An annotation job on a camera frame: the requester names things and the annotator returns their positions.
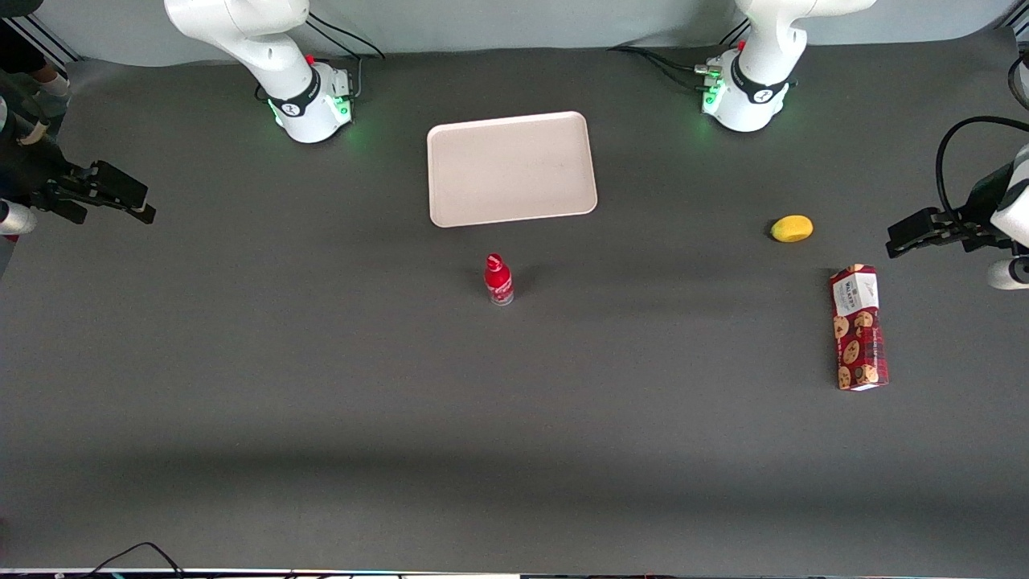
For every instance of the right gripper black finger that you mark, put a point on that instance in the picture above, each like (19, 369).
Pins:
(120, 183)
(137, 213)

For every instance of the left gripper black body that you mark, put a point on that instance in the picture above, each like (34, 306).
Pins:
(977, 198)

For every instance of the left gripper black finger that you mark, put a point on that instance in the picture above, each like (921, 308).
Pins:
(912, 240)
(924, 219)

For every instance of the red coke bottle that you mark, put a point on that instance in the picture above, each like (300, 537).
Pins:
(498, 277)

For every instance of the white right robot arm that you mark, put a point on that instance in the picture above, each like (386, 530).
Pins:
(273, 48)

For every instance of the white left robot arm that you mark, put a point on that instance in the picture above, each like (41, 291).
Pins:
(756, 72)

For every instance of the white rectangular plastic tray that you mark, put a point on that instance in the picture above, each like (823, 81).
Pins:
(510, 169)

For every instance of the red cookie box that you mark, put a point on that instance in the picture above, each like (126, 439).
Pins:
(858, 330)

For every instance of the white shoe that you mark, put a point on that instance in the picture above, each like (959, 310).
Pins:
(55, 87)

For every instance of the yellow lemon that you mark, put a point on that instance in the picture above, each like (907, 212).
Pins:
(792, 228)

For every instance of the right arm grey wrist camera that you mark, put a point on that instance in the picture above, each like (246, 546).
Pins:
(16, 217)

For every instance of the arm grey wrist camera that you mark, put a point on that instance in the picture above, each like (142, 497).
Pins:
(16, 217)
(1009, 273)

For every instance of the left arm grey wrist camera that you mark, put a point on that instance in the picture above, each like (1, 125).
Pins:
(1009, 273)

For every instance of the aluminium frame rail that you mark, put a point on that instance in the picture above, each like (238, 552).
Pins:
(36, 40)

